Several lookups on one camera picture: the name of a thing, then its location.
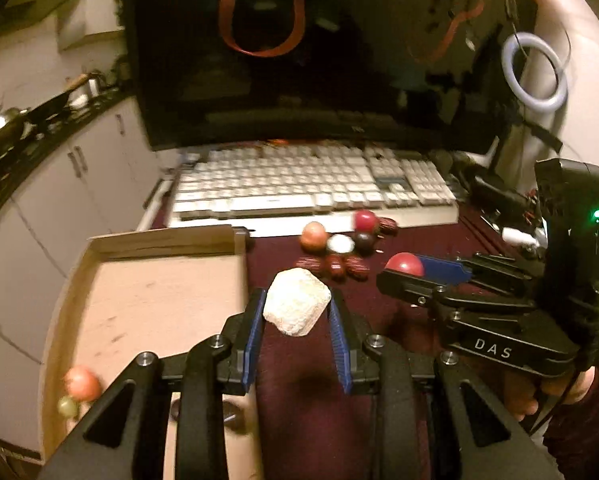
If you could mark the black kitchen countertop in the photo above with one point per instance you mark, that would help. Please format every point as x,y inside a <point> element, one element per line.
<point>59,130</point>

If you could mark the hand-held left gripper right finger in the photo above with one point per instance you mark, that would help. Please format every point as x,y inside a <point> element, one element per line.
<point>340,350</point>

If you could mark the white upper wall cabinet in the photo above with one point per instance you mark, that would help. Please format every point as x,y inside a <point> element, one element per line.
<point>91,17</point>

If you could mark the person's right hand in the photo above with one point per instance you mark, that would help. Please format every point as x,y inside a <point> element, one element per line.
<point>522,400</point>

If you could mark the green grape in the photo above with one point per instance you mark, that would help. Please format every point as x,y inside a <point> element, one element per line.
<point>68,406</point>

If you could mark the dark purple round fruit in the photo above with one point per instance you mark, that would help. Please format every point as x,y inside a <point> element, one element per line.
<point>364,244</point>

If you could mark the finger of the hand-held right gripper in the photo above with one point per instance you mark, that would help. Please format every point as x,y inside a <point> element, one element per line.
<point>444,269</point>
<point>404,287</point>

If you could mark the small pink round fruit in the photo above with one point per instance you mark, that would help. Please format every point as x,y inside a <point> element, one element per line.
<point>313,236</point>

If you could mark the white crumbly cube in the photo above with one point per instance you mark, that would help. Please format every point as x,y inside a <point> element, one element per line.
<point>340,243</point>
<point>297,307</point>

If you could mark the red round fruit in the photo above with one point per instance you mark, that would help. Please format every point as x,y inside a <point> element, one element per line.
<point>364,220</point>
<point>404,263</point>

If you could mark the large pink round fruit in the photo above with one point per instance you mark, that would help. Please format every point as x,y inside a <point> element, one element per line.
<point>81,382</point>

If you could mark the grey lower kitchen cabinets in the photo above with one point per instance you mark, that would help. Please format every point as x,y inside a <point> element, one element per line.
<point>54,220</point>

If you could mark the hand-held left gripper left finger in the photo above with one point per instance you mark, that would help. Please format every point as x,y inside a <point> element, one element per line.
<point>253,345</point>

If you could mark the white mechanical keyboard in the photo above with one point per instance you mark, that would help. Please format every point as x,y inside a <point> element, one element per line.
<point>279,185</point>

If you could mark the person's right forearm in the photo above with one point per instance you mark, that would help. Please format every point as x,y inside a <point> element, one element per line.
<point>584,435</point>

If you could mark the black frying pan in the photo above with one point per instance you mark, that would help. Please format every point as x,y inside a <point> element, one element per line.
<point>49,110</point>

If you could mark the maroon knitted cloth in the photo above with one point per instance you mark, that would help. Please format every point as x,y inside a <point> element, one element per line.
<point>304,420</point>

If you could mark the black computer monitor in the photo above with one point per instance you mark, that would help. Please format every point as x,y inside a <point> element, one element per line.
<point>329,85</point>

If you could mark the wooden tray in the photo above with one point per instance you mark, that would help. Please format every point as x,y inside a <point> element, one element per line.
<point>154,300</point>

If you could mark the steel wok with lid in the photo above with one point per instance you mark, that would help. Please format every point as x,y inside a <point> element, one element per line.
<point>1,131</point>

